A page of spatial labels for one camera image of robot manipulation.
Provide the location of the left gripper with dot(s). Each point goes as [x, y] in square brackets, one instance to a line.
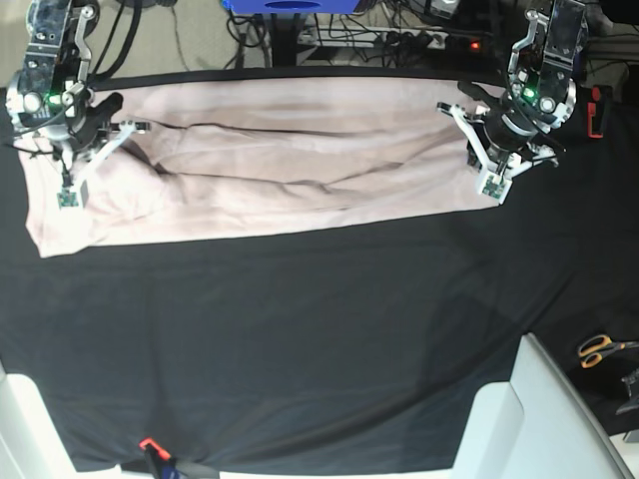
[503, 136]

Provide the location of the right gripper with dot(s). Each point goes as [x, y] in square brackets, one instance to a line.
[95, 127]

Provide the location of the pink T-shirt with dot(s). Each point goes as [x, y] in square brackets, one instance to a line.
[227, 160]

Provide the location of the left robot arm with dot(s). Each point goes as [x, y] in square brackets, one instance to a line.
[536, 63]

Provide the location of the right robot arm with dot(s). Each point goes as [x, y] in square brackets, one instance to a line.
[51, 96]

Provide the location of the white power strip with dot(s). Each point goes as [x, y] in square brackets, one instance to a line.
[367, 37]

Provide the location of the red black clamp right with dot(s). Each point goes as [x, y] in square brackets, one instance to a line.
[595, 113]

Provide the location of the red black clamp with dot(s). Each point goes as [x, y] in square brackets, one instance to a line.
[595, 113]
[163, 465]

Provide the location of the blue box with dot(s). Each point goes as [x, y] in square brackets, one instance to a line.
[247, 7]

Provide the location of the black stand column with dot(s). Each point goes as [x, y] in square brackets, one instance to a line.
[284, 30]

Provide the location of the black table cloth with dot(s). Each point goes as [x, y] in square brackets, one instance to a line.
[352, 350]

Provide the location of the dark metal tool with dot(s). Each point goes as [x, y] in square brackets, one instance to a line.
[630, 382]

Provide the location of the red black clamp bottom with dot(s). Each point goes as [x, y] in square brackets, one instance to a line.
[163, 465]

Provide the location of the orange handled scissors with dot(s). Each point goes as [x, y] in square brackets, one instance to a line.
[595, 349]

